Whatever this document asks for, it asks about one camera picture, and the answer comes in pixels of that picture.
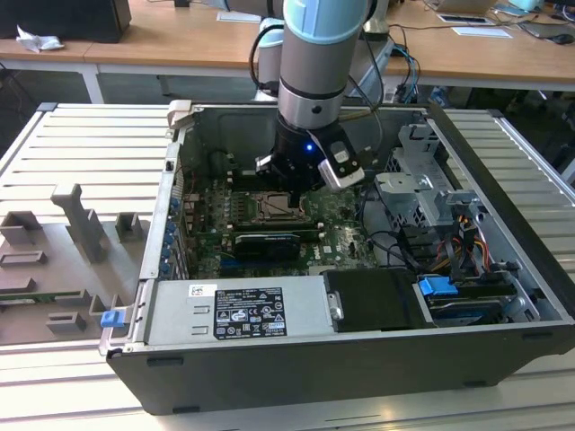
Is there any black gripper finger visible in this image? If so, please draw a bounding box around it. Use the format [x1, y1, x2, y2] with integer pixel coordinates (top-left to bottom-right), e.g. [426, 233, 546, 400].
[288, 178, 314, 214]

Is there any silver CPU green substrate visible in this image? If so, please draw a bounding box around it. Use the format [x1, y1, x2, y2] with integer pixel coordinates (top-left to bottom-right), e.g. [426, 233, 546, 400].
[264, 196, 293, 214]

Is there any metal socket cover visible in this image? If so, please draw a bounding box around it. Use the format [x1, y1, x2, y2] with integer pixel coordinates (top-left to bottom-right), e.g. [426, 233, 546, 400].
[250, 191, 312, 221]

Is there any CPU socket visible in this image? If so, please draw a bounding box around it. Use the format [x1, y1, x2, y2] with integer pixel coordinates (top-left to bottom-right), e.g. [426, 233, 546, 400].
[248, 190, 314, 222]

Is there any black graphics card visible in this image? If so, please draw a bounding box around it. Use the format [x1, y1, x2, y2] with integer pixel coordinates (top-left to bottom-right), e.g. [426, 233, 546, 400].
[232, 230, 302, 263]

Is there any green motherboard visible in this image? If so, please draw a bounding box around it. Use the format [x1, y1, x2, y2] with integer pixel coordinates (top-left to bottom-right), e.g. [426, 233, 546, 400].
[179, 172, 383, 280]

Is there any black cylindrical part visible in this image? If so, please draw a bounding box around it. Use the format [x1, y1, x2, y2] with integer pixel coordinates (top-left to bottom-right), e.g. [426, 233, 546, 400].
[208, 150, 235, 177]

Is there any metal disk bay cage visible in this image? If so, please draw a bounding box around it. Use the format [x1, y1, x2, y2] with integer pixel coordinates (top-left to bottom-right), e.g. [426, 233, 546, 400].
[374, 123, 489, 231]

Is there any beige case latch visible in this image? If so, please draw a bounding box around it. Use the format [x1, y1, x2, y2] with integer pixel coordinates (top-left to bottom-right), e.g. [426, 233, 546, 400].
[165, 99, 195, 132]

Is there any black plastic shroud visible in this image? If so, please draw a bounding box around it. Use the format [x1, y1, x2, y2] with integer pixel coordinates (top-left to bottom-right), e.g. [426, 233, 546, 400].
[322, 268, 429, 334]

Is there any wooden desk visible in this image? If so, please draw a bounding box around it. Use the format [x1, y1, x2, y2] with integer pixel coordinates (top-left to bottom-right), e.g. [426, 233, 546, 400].
[0, 26, 132, 107]
[385, 0, 575, 93]
[84, 0, 288, 98]

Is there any hard disk in blue carrier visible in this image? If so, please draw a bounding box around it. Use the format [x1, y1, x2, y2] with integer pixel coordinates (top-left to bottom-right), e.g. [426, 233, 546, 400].
[416, 275, 517, 328]

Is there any grey power supply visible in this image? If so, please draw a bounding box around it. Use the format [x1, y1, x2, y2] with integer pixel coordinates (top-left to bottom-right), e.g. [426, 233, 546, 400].
[144, 275, 345, 347]

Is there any black grey PC case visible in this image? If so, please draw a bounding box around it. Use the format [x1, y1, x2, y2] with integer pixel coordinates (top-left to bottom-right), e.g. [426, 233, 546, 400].
[104, 98, 575, 417]

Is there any white paper sheet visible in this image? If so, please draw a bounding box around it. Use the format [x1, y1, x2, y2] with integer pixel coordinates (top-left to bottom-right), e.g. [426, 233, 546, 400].
[450, 25, 514, 40]

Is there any grey parts rack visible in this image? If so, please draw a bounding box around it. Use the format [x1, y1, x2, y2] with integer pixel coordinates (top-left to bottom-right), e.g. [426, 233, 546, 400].
[0, 182, 153, 347]

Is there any black computer tower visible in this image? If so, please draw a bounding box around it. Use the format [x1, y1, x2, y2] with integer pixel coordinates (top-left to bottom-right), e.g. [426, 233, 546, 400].
[0, 0, 133, 45]

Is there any green RAM stick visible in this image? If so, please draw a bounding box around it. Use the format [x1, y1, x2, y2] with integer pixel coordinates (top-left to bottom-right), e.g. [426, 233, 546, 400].
[0, 290, 85, 301]

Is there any teal object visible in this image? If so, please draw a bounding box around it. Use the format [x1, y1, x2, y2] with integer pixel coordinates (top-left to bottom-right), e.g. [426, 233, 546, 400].
[506, 0, 545, 15]

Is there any crumpled white paper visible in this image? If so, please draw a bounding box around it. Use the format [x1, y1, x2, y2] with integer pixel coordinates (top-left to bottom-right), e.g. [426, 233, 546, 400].
[15, 24, 65, 55]

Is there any dark flat tablet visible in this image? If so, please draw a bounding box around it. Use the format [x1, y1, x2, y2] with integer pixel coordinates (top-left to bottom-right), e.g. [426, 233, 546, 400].
[517, 20, 575, 40]

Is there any small black hand camera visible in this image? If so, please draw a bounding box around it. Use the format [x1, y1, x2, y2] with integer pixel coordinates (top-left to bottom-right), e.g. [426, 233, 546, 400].
[253, 154, 276, 177]

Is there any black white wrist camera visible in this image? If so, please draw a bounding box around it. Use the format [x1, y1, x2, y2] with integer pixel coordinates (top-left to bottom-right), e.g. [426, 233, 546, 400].
[313, 127, 366, 194]

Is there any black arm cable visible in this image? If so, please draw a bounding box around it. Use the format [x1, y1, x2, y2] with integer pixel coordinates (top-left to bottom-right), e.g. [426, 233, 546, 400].
[248, 20, 288, 96]

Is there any thin red wire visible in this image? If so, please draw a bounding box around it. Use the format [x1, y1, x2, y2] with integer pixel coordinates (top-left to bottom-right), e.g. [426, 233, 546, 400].
[181, 165, 201, 194]

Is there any thick black cable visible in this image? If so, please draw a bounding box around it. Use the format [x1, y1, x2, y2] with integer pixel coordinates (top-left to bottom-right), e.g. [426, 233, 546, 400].
[358, 186, 439, 282]

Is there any grey desk cable hatch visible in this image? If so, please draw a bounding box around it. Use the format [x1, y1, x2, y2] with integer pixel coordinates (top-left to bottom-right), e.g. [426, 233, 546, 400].
[437, 13, 491, 27]
[216, 9, 265, 23]

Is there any blue cable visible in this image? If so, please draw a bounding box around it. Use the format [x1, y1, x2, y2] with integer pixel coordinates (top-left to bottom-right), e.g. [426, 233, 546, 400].
[389, 26, 424, 107]

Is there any multicolour power wire loom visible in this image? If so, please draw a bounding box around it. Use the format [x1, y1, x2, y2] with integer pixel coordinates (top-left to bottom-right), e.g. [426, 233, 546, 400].
[438, 214, 491, 276]

